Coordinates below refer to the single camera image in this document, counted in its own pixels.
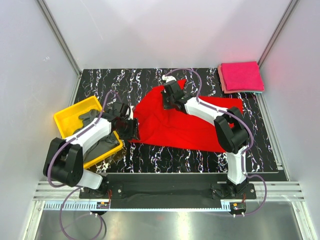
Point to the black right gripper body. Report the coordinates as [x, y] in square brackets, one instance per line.
[168, 101]

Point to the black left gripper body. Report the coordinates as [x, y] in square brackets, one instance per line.
[128, 128]

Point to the red t-shirt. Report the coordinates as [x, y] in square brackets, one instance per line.
[172, 128]

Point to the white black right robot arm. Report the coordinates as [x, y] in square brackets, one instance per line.
[230, 129]

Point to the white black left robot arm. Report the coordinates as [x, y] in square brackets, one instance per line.
[64, 164]

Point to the grey t-shirt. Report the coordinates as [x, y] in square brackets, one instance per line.
[101, 147]

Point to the folded salmon pink t-shirt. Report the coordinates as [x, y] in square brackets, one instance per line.
[223, 85]

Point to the yellow plastic bin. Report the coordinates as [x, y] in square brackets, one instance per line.
[68, 121]

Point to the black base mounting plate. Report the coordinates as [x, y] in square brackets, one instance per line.
[167, 177]

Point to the folded teal t-shirt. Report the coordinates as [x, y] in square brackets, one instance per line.
[253, 92]

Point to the left aluminium corner post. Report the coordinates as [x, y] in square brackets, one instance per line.
[58, 35]

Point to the aluminium corner post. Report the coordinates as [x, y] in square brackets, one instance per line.
[58, 35]
[278, 30]

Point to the white slotted cable duct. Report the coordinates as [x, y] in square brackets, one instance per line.
[103, 206]

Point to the right aluminium corner post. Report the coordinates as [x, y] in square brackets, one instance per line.
[278, 30]

